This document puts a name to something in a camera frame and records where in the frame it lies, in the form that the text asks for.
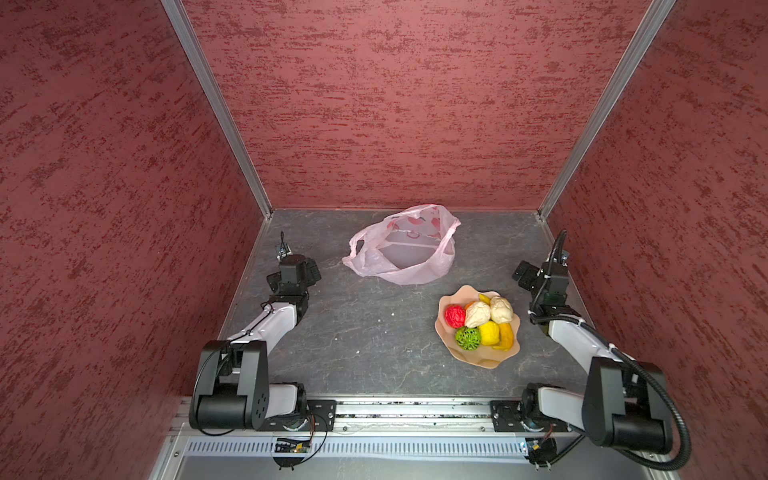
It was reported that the yellow fake lemon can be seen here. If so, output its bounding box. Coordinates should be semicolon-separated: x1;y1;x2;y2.
477;321;501;346

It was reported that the beige fake pear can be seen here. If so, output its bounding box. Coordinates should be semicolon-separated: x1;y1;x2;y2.
464;300;491;328

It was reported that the green fake fruit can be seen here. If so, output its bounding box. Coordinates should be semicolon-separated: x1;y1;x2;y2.
454;326;482;351

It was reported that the red fake fruit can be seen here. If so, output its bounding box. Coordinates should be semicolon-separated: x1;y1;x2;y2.
443;304;466;329

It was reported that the pink plastic bag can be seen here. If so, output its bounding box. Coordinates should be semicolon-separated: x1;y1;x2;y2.
342;204;461;286

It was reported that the yellow fake banana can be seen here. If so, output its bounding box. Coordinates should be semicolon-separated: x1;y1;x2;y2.
492;323;515;351

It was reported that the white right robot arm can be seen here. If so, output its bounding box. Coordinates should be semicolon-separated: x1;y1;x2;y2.
513;261;673;454

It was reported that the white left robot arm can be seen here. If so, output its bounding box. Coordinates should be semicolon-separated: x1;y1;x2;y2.
188;254;321;436

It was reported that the pink wavy bowl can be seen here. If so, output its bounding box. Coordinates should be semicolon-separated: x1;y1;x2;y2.
434;285;521;369

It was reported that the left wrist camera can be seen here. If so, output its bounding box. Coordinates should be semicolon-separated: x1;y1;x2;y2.
275;231;292;262

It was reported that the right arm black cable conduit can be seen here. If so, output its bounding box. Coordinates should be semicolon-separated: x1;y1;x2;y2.
527;229;693;472

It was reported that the right aluminium corner post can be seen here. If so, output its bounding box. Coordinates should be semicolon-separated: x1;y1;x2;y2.
538;0;676;222

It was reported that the aluminium corner post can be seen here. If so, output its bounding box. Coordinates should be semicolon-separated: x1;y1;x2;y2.
538;0;676;222
161;0;273;220

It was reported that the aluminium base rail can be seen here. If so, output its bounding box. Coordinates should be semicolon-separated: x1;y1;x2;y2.
149;394;679;480

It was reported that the left aluminium corner post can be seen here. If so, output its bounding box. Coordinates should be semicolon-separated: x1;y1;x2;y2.
161;0;273;220

